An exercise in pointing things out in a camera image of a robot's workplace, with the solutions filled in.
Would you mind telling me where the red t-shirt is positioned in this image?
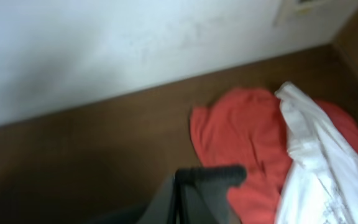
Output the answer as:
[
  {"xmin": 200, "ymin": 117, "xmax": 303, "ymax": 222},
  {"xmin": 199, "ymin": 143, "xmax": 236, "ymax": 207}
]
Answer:
[{"xmin": 190, "ymin": 89, "xmax": 358, "ymax": 223}]

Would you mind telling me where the white t-shirt pixel print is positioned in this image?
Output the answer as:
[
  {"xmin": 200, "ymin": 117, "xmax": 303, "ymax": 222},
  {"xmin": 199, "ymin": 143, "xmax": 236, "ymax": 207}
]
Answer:
[{"xmin": 275, "ymin": 82, "xmax": 358, "ymax": 224}]

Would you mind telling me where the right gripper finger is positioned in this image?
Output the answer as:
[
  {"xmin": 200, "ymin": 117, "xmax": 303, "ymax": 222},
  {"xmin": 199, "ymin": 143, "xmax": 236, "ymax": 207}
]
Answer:
[{"xmin": 135, "ymin": 165, "xmax": 248, "ymax": 224}]

